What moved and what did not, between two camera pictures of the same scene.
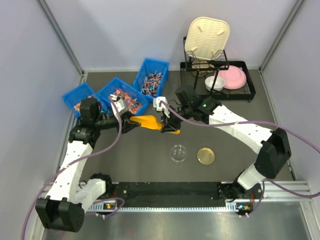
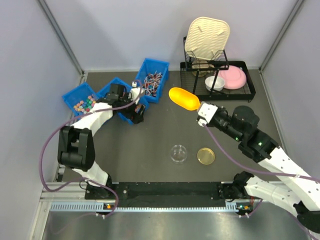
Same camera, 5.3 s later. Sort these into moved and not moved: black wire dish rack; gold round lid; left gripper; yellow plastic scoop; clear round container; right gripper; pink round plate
Moved: right gripper; yellow plastic scoop; left gripper
Not moved: black wire dish rack; pink round plate; clear round container; gold round lid
